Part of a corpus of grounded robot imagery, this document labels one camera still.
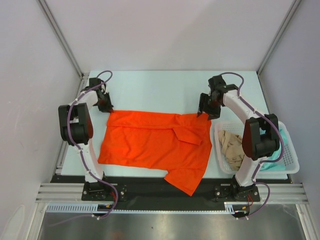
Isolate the left aluminium frame post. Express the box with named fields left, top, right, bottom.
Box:
left=36, top=0, right=85, bottom=79

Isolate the orange t-shirt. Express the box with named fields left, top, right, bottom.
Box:
left=98, top=110, right=212, bottom=196

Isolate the aluminium frame post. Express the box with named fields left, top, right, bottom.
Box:
left=256, top=0, right=303, bottom=77
left=36, top=0, right=85, bottom=79

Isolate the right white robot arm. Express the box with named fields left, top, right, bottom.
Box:
left=197, top=74, right=284, bottom=201

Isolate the teal t-shirt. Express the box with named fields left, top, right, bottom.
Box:
left=259, top=128, right=288, bottom=172

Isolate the white slotted cable duct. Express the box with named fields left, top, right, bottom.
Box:
left=45, top=202, right=248, bottom=215

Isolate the white plastic basket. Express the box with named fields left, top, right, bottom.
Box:
left=213, top=121, right=300, bottom=178

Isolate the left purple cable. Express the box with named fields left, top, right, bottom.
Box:
left=67, top=70, right=118, bottom=203

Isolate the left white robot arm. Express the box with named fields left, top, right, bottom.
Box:
left=58, top=77, right=114, bottom=200

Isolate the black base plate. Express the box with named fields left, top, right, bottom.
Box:
left=49, top=175, right=261, bottom=211

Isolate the beige t-shirt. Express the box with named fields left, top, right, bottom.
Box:
left=218, top=130, right=245, bottom=171

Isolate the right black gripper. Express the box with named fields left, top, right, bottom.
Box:
left=197, top=92, right=222, bottom=121

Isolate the right aluminium frame post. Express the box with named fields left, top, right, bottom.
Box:
left=256, top=0, right=303, bottom=77

